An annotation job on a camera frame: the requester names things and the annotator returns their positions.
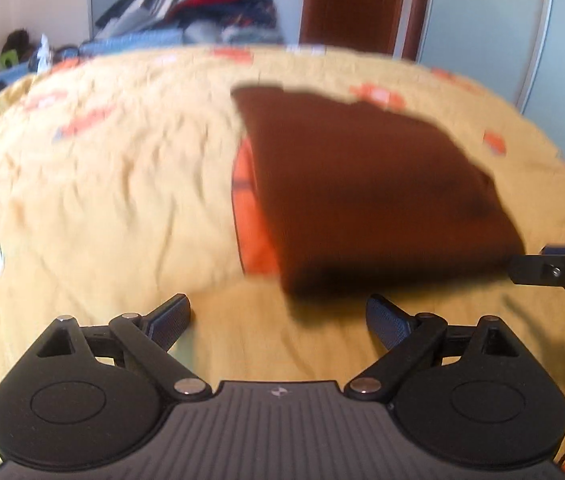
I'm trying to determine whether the dark plush toy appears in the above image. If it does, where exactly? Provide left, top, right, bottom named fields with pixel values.
left=1, top=29, right=36, bottom=61

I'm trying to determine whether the yellow printed bed blanket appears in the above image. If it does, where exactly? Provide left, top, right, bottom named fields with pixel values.
left=0, top=44, right=565, bottom=480

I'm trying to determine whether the brown knit sweater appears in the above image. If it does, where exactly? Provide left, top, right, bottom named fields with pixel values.
left=230, top=85, right=527, bottom=297

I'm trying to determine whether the white sliding wardrobe door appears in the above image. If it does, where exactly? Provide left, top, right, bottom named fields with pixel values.
left=415, top=0, right=565, bottom=186

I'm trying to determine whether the grey flat screen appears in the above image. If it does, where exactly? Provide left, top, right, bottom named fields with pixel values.
left=87, top=0, right=150, bottom=40

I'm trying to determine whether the white plastic bottle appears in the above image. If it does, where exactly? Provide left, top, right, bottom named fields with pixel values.
left=35, top=34, right=53, bottom=73

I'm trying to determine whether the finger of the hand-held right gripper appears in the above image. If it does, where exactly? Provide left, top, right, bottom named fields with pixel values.
left=509, top=243, right=565, bottom=304

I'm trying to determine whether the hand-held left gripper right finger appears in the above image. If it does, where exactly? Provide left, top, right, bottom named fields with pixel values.
left=343, top=294, right=533, bottom=402

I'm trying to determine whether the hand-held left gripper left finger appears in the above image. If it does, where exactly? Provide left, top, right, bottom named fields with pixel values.
left=26, top=294, right=213, bottom=402

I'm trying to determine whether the blue quilt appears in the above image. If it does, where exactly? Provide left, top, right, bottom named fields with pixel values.
left=30, top=27, right=186, bottom=73

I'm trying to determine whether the brown wooden door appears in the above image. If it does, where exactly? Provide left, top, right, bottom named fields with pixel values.
left=299, top=0, right=436, bottom=61

